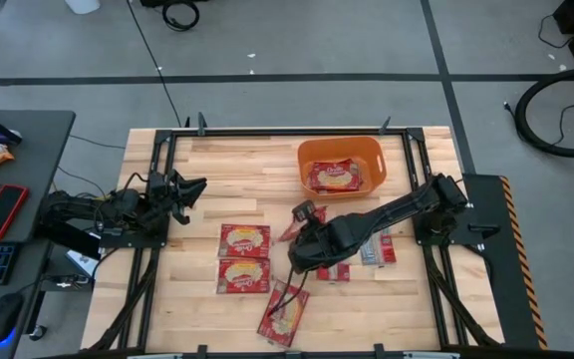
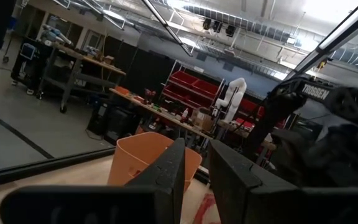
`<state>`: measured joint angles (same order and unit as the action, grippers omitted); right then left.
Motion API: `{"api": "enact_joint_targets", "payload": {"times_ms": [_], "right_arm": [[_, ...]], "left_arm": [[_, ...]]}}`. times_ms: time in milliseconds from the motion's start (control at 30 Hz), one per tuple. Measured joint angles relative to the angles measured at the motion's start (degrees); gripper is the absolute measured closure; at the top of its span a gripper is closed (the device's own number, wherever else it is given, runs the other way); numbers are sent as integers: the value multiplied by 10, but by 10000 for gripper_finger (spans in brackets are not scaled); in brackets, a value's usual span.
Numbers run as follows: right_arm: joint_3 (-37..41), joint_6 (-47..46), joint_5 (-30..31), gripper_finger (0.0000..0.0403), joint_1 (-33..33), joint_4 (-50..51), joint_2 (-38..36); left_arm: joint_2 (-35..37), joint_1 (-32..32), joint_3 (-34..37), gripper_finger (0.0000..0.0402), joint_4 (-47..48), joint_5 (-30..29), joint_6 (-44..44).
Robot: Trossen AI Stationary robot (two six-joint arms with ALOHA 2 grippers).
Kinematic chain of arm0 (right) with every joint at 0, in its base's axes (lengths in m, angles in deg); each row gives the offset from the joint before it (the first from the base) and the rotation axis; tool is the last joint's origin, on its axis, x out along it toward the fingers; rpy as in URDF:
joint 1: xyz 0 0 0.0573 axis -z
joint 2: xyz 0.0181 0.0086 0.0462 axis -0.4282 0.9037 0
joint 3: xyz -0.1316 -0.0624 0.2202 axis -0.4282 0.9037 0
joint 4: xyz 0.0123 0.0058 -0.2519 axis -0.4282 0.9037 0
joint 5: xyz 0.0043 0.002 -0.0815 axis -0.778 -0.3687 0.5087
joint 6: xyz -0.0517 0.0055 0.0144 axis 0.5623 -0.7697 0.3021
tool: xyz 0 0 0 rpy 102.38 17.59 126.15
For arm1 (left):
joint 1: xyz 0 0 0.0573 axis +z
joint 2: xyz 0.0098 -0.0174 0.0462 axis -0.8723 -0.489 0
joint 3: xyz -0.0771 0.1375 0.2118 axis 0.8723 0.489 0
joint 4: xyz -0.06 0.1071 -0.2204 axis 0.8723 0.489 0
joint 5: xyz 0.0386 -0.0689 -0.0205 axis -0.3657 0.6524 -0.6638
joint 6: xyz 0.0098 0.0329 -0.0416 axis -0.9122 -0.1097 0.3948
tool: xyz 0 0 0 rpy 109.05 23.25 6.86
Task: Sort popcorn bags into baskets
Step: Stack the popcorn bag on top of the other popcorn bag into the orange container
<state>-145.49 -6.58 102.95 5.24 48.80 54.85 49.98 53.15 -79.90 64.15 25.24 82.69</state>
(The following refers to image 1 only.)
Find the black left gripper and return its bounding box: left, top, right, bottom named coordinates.
left=145, top=169, right=208, bottom=224

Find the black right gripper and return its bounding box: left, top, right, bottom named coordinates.
left=286, top=218, right=356, bottom=274

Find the red Orville popcorn bag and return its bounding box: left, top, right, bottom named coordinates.
left=277, top=204, right=329, bottom=244
left=256, top=278, right=311, bottom=349
left=215, top=257, right=272, bottom=295
left=308, top=158, right=363, bottom=193
left=359, top=229, right=398, bottom=266
left=217, top=223, right=272, bottom=259
left=315, top=262, right=352, bottom=283

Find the orange plastic basket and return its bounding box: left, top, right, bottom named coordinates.
left=296, top=136, right=388, bottom=199

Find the white printed box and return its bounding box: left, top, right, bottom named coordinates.
left=65, top=248, right=100, bottom=278

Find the black desk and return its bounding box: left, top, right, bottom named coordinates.
left=0, top=109, right=77, bottom=359

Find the black platform with hazard stripe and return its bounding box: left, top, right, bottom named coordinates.
left=463, top=173, right=551, bottom=351

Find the red smartphone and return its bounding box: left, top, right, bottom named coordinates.
left=0, top=183, right=31, bottom=242

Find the white bucket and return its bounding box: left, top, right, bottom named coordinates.
left=64, top=0, right=102, bottom=16

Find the black computer mouse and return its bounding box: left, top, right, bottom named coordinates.
left=0, top=291, right=25, bottom=345

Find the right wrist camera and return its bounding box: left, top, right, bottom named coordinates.
left=291, top=199, right=317, bottom=223

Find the right wrist cable loop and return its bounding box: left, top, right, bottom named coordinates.
left=265, top=267, right=312, bottom=318

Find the black metal table frame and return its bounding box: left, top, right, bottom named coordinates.
left=87, top=112, right=505, bottom=359

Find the black floor cable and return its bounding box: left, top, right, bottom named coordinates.
left=126, top=0, right=183, bottom=129

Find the coiled black cable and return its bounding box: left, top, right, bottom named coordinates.
left=160, top=0, right=201, bottom=33

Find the thick black hose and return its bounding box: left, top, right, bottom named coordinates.
left=513, top=66, right=574, bottom=160

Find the thin black cable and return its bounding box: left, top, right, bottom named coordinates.
left=503, top=93, right=574, bottom=149

